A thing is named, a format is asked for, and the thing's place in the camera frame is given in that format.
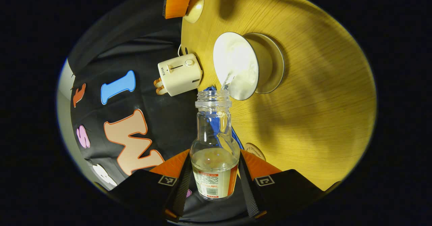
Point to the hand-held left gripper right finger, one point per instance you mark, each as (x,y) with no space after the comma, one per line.
(248,192)

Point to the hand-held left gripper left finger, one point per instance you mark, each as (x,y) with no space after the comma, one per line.
(184,189)

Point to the clear glass water bottle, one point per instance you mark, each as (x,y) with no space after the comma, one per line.
(214,178)

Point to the round cork coaster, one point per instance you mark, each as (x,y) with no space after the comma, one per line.
(256,150)

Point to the cream ceramic teacup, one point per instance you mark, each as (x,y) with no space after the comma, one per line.
(236,60)

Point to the blue folded towel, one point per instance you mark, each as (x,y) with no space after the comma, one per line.
(236,138)

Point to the black backdrop cloth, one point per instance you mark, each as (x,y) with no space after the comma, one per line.
(135,53)

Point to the cream toaster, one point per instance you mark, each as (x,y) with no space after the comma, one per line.
(180,75)

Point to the toast bread slice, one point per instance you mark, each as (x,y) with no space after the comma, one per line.
(161,91)
(158,82)

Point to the cream ceramic saucer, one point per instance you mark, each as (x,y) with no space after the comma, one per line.
(275,64)

